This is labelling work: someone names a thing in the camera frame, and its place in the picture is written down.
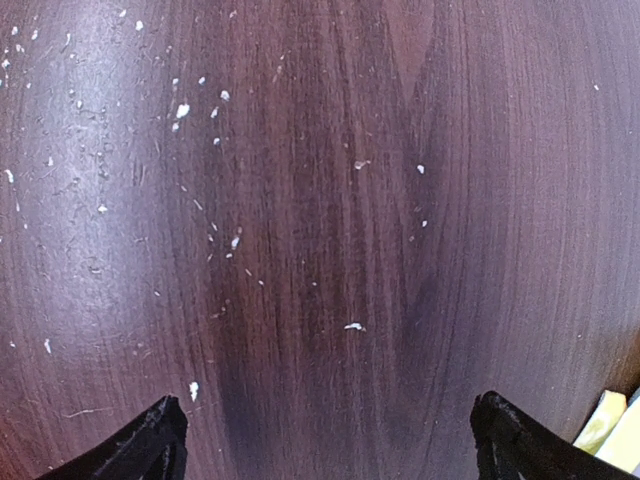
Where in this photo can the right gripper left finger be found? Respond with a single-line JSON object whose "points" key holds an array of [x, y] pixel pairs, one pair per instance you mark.
{"points": [[151, 446]]}

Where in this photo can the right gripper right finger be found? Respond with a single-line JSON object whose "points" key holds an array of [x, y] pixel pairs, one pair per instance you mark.
{"points": [[510, 444]]}

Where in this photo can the yellow green patterned towel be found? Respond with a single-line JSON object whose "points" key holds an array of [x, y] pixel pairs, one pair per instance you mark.
{"points": [[611, 433]]}

